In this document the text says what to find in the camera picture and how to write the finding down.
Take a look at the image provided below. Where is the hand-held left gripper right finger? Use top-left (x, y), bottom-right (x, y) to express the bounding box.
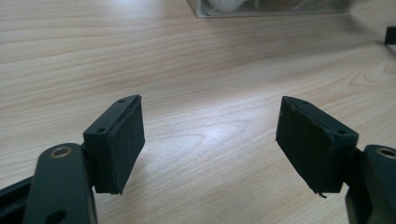
top-left (275, 95), bottom-right (360, 199)

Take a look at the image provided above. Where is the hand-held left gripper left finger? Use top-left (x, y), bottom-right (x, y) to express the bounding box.
top-left (82, 94), bottom-right (147, 196)

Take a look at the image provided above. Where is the black object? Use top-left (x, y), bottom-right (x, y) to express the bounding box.
top-left (384, 26), bottom-right (396, 46)

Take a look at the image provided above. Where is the clear plastic box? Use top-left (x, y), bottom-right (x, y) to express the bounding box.
top-left (186, 0), bottom-right (354, 19)

